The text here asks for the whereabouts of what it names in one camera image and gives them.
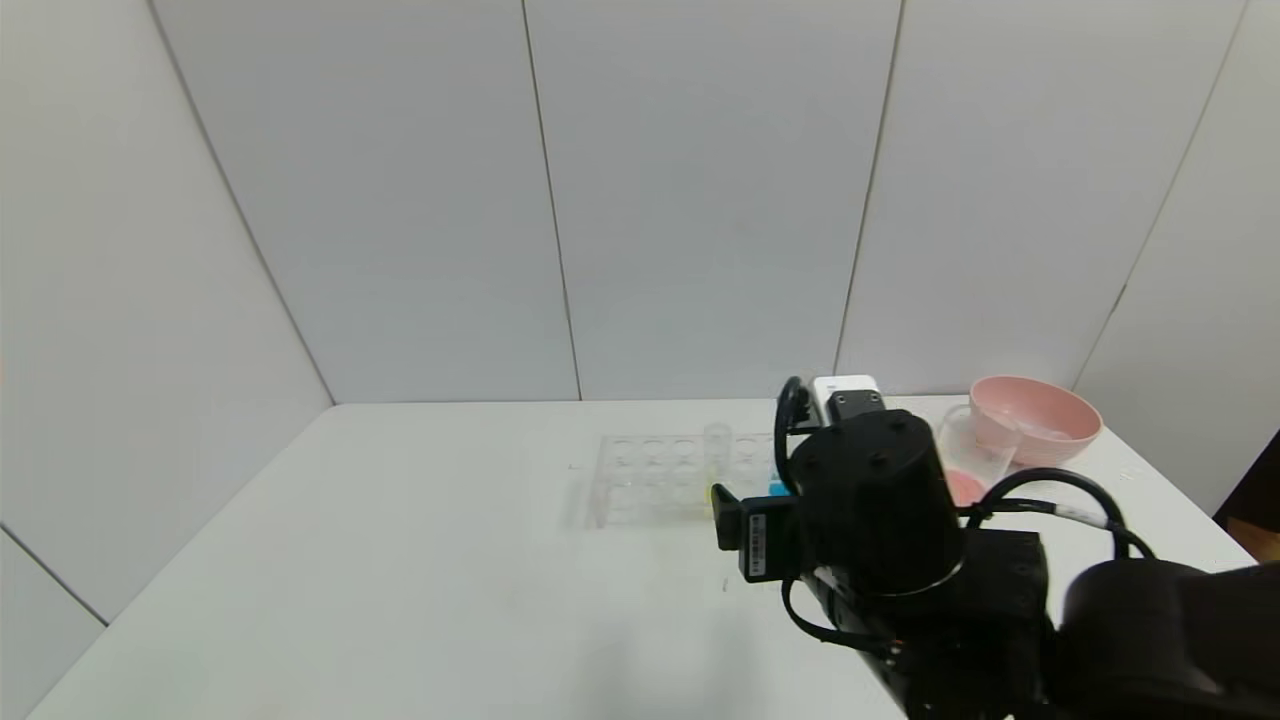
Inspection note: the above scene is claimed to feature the pink bowl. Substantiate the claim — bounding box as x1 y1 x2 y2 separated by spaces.
968 376 1103 469

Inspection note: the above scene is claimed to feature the clear plastic measuring beaker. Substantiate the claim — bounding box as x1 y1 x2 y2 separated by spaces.
930 404 1021 509

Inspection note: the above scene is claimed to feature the test tube with blue pigment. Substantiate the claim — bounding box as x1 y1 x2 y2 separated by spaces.
766 430 793 499

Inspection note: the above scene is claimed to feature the test tube with yellow pigment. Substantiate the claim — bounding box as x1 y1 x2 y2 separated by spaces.
702 422 734 506

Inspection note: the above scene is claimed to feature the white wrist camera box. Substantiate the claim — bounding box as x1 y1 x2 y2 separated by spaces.
812 375 888 426

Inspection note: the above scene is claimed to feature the test tube with red pigment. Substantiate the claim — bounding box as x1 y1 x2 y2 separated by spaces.
1000 415 1079 443

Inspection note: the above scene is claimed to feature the clear acrylic test tube rack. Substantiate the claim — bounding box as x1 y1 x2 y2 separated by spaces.
590 432 791 529

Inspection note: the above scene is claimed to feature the black camera cable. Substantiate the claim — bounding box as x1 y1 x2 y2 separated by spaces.
775 376 813 496

